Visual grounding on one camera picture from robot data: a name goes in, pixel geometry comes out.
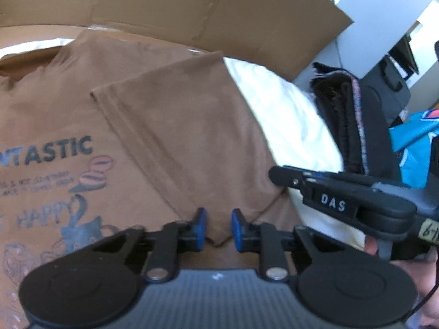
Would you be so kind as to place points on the teal printed cloth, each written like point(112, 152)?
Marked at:
point(415, 144)

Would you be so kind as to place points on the cream bear print blanket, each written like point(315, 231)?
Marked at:
point(284, 109)

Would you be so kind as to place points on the flat cardboard sheet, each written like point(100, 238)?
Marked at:
point(205, 7)

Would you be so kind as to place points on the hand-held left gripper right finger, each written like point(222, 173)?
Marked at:
point(238, 231)

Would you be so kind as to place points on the person's right hand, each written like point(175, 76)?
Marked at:
point(425, 281)

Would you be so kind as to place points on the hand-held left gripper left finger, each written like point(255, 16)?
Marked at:
point(200, 229)

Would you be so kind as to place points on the floral patterned garment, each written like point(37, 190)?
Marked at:
point(360, 126)

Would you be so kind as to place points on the black bag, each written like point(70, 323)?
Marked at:
point(384, 89)

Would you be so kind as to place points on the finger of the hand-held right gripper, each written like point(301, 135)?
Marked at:
point(286, 176)

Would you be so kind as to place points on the brown printed t-shirt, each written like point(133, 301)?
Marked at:
point(154, 126)

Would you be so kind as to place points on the folded black garment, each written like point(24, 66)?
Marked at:
point(336, 126)

